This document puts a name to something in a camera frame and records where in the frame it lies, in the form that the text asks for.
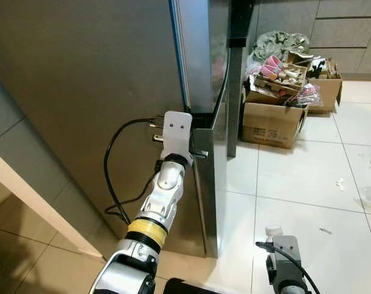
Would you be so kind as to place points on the small white scrap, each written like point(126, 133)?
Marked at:
point(340, 183)

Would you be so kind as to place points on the grey freezer door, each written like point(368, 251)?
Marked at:
point(203, 49)

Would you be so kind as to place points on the brown tray of cardboard pieces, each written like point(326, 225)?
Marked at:
point(283, 76)

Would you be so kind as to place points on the grey two-door fridge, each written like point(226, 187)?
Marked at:
point(81, 73)

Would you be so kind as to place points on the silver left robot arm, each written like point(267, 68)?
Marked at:
point(154, 208)

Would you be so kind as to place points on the printed cardboard box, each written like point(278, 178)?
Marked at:
point(271, 122)

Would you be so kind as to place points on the clear bottle white cap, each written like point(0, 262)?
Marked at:
point(273, 231)

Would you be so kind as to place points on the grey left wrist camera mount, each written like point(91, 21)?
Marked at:
point(176, 135)

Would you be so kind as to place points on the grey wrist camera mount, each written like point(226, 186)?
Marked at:
point(284, 257)
point(176, 135)

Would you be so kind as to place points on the small dark scrap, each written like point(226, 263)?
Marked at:
point(325, 231)

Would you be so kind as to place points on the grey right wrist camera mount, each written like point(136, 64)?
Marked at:
point(284, 257)

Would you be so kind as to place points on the plain cardboard box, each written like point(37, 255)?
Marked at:
point(329, 95)

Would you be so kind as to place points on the grey-green cloth bag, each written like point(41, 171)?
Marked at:
point(280, 44)

